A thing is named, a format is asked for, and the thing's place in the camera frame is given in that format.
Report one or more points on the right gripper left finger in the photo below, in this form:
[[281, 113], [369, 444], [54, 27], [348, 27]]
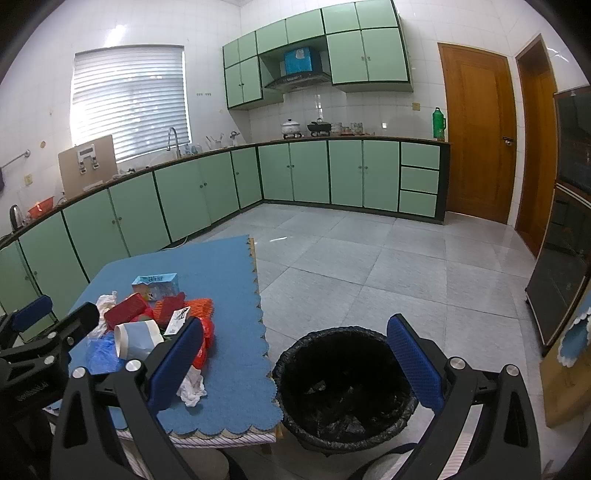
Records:
[[86, 444]]

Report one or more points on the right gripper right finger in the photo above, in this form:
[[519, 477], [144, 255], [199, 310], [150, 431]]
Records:
[[505, 444]]

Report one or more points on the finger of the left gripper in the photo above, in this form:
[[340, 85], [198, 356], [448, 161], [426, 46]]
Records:
[[22, 319], [59, 337]]

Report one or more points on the white tissue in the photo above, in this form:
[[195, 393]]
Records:
[[104, 303], [191, 388]]

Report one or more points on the red gift envelope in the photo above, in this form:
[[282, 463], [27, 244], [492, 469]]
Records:
[[126, 311]]

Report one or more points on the white paper cup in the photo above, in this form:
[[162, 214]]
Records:
[[136, 340]]

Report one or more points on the light blue milk carton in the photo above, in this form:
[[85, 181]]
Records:
[[156, 287]]

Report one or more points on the white printed paper package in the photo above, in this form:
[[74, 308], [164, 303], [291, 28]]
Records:
[[176, 321]]

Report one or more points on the red plastic bag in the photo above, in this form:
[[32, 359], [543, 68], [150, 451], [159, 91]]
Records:
[[201, 357]]

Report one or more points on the orange foam fruit net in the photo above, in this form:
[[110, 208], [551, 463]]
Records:
[[200, 308]]

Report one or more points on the dark red scouring pad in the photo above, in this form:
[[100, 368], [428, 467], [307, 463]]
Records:
[[163, 309]]

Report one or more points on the green lower kitchen cabinets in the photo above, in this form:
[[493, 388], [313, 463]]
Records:
[[60, 253]]

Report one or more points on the black trash bin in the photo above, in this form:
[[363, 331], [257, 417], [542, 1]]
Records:
[[342, 390]]

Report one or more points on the chrome kitchen faucet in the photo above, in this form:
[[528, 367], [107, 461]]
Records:
[[173, 143]]

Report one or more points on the steel electric kettle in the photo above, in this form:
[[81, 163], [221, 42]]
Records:
[[17, 220]]

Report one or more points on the red plastic basin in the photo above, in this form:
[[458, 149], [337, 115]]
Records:
[[41, 208]]

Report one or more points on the brown cardboard box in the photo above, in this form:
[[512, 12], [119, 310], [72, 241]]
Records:
[[87, 166]]

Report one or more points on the black glass cabinet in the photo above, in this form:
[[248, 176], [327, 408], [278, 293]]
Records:
[[562, 268]]

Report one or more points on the white window blinds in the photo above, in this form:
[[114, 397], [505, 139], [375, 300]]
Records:
[[133, 93]]

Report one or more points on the brown wooden door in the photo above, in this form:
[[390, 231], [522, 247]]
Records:
[[540, 163], [482, 131]]

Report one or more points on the white cooking pot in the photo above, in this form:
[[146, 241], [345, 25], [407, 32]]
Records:
[[291, 129]]

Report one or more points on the green thermos bottle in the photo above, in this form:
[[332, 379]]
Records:
[[439, 124]]

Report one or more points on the black wok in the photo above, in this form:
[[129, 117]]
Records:
[[319, 128]]

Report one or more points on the black range hood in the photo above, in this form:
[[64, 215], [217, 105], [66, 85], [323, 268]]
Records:
[[297, 81]]

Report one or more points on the blue box on hood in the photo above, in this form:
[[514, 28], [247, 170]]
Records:
[[302, 60]]

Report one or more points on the wall towel bar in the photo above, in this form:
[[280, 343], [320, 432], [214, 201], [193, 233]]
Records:
[[25, 154]]

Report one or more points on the green upper wall cabinets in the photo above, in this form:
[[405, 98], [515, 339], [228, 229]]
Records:
[[361, 44]]

